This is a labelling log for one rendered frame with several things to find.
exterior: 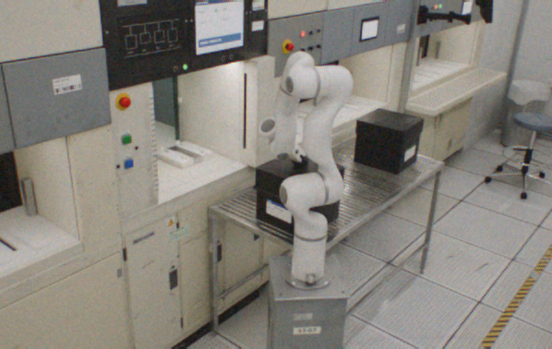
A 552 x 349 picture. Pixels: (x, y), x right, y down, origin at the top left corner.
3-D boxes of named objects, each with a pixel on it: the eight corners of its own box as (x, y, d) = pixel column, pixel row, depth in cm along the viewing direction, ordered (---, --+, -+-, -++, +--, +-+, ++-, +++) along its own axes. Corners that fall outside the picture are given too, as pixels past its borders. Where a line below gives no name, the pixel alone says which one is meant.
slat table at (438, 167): (302, 393, 257) (312, 254, 225) (210, 335, 290) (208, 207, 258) (425, 272, 351) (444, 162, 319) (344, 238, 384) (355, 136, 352)
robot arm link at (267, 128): (294, 146, 222) (288, 129, 227) (280, 130, 211) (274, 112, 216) (275, 155, 224) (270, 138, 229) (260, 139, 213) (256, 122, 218)
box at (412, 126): (398, 175, 299) (404, 131, 289) (351, 162, 314) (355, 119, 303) (418, 159, 321) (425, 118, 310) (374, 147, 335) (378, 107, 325)
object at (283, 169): (306, 210, 227) (307, 181, 222) (252, 187, 244) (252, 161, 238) (345, 187, 248) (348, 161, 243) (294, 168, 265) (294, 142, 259)
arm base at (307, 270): (336, 289, 205) (341, 246, 197) (285, 291, 202) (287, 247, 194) (327, 260, 222) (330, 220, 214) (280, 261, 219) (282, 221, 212)
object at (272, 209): (254, 218, 250) (255, 184, 243) (292, 198, 270) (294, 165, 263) (303, 240, 235) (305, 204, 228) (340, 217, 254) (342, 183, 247)
